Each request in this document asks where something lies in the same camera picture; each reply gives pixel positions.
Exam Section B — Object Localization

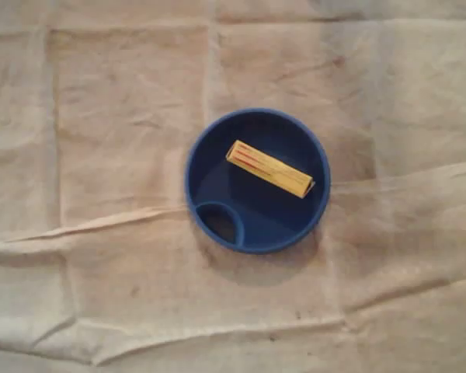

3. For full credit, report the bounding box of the yellow cardboard box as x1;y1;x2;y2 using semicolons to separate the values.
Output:
224;139;316;200

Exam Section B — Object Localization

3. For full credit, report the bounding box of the blue bowl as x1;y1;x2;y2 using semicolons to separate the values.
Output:
183;107;332;256

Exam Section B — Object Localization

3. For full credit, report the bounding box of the light wrinkled table cloth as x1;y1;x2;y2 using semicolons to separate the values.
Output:
0;0;466;373

